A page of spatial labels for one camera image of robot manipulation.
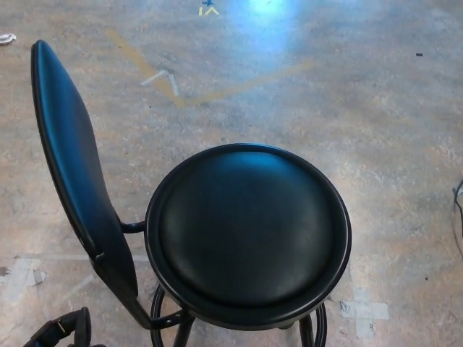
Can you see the black metal chair base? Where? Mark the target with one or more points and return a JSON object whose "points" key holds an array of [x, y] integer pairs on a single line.
{"points": [[306, 334]]}

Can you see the yellow tape floor mark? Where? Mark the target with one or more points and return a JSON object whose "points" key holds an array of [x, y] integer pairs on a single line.
{"points": [[200, 12]]}

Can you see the black swivel seat with backrest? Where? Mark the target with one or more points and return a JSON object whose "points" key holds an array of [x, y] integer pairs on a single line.
{"points": [[246, 224]]}

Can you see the crumpled white paper scrap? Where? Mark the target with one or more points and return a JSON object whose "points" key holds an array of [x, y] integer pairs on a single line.
{"points": [[7, 38]]}

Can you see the blue tape floor mark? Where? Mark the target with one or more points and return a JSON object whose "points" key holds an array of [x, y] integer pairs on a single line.
{"points": [[207, 3]]}

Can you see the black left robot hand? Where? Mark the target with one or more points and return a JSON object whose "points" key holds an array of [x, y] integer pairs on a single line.
{"points": [[68, 332]]}

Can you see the white tape angle mark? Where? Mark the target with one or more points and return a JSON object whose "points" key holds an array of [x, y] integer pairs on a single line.
{"points": [[173, 86]]}

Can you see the white tape cross patch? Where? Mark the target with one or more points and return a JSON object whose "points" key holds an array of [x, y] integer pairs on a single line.
{"points": [[361, 311]]}

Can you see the worn grey tape patch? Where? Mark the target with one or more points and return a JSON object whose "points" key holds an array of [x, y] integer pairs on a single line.
{"points": [[21, 278]]}

